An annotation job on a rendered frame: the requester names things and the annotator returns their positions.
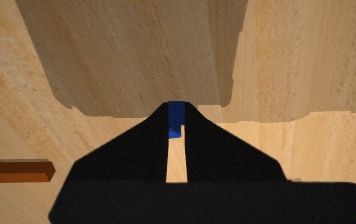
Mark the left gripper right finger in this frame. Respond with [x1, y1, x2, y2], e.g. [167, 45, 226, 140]
[184, 102, 288, 182]

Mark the orange rod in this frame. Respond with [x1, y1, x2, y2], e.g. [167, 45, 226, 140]
[0, 162, 56, 183]

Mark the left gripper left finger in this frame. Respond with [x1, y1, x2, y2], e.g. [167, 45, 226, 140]
[61, 102, 169, 188]

